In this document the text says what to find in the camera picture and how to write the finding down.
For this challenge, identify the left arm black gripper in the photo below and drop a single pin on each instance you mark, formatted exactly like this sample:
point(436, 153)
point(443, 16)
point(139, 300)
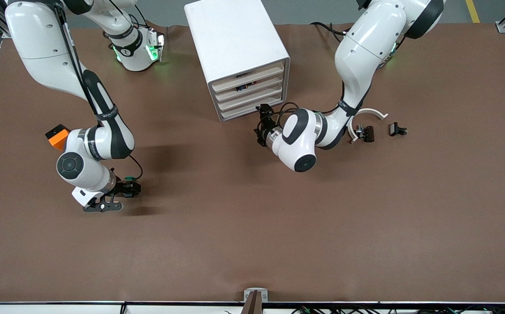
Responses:
point(264, 130)

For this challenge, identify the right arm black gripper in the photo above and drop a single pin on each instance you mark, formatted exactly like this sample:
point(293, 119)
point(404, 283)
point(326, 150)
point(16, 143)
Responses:
point(126, 188)

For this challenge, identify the lowest white cabinet drawer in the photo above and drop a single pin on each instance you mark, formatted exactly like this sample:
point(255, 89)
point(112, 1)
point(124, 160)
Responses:
point(243, 111)

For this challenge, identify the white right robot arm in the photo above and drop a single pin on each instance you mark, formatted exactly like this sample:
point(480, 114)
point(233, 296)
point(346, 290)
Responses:
point(43, 39)

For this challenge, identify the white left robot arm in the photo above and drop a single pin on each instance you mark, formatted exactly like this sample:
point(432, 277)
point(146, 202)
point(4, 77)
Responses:
point(361, 48)

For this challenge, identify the black push button component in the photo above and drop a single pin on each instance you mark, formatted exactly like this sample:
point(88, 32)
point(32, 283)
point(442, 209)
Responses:
point(366, 133)

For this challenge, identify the small dark electronic part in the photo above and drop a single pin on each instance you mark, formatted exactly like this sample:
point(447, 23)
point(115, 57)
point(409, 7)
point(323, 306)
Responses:
point(241, 88)
point(244, 75)

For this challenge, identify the orange box with hole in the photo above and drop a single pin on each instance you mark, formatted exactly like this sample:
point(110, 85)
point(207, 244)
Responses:
point(57, 137)

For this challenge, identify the white curved plastic piece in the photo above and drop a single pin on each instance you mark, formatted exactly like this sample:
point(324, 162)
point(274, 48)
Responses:
point(374, 112)

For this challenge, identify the small black contact block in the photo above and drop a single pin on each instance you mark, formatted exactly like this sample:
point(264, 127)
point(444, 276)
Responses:
point(396, 129)

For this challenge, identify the white table edge rail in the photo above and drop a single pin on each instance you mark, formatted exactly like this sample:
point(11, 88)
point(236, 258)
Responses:
point(60, 308)

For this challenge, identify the metal bracket with brown post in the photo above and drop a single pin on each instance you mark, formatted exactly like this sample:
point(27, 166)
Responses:
point(255, 301)

